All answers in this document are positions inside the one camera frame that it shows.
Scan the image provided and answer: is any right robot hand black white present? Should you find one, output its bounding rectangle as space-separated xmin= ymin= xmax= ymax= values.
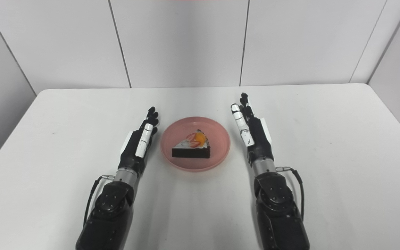
xmin=231 ymin=92 xmax=275 ymax=166

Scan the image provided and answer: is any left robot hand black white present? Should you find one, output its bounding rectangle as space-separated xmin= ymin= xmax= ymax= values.
xmin=118 ymin=106 xmax=159 ymax=178

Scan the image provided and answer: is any chocolate cake slice with fruit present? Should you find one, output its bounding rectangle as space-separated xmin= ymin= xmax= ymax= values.
xmin=172 ymin=129 xmax=211 ymax=159

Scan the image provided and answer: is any pink round plate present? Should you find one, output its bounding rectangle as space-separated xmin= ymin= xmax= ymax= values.
xmin=160 ymin=117 xmax=231 ymax=173

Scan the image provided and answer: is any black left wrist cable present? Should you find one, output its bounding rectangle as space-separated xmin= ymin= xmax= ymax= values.
xmin=83 ymin=175 xmax=115 ymax=228

